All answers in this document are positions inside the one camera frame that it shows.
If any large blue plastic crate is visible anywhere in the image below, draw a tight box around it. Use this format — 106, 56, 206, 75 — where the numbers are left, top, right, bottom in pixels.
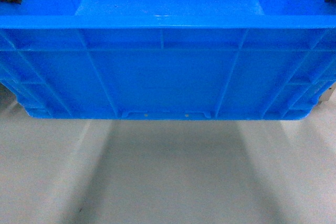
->
1, 0, 335, 120

